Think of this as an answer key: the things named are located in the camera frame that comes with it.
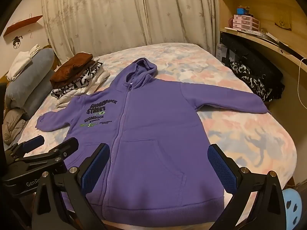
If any brown folded garment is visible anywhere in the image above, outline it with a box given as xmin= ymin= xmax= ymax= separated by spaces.
xmin=50 ymin=52 xmax=94 ymax=89

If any white knit sweater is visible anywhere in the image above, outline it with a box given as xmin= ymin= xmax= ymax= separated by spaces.
xmin=6 ymin=50 xmax=33 ymax=81

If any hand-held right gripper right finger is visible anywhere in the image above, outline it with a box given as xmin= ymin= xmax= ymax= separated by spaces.
xmin=207 ymin=144 xmax=287 ymax=230

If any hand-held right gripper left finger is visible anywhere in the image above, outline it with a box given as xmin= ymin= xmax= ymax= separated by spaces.
xmin=31 ymin=143 xmax=111 ymax=230

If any white folded garment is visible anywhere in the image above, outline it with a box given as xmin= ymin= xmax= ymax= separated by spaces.
xmin=56 ymin=71 xmax=111 ymax=108

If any black flat desk item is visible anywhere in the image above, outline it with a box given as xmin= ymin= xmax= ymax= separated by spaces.
xmin=261 ymin=32 xmax=307 ymax=60

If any black cloth with white print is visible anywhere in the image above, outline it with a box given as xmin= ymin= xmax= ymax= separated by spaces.
xmin=228 ymin=61 xmax=286 ymax=102

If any white cable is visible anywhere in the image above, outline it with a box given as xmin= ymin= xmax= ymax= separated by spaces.
xmin=297 ymin=57 xmax=307 ymax=108

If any red wall shelf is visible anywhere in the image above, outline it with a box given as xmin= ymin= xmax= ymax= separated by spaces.
xmin=3 ymin=15 xmax=43 ymax=37

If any white cardboard box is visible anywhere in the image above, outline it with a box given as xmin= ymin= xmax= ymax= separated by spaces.
xmin=215 ymin=44 xmax=237 ymax=65

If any cream folded cloth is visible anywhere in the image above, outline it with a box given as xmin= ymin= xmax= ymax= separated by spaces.
xmin=29 ymin=44 xmax=43 ymax=57

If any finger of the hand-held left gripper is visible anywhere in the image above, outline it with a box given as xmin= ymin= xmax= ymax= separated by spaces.
xmin=5 ymin=135 xmax=45 ymax=159
xmin=14 ymin=138 xmax=79 ymax=172

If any blue stool with heart holes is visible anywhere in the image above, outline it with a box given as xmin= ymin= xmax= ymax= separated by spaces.
xmin=282 ymin=188 xmax=304 ymax=229

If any taupe puffy pillow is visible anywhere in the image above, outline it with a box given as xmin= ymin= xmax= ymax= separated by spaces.
xmin=2 ymin=109 xmax=28 ymax=145

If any beige leaf patterned curtain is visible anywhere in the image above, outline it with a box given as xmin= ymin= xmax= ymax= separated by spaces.
xmin=41 ymin=0 xmax=220 ymax=64

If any pink drawer organiser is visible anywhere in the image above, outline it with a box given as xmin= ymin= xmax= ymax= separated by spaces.
xmin=232 ymin=14 xmax=261 ymax=31

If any pastel cat printed blanket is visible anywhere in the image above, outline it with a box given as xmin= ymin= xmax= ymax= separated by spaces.
xmin=14 ymin=43 xmax=298 ymax=223

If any purple zip hoodie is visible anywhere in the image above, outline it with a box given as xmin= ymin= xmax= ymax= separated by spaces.
xmin=35 ymin=57 xmax=270 ymax=221

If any girl face wall sticker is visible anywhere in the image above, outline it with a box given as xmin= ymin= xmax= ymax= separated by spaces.
xmin=12 ymin=35 xmax=23 ymax=50

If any grey-blue folded quilt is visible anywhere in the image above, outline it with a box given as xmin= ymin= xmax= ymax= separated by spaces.
xmin=4 ymin=48 xmax=55 ymax=120

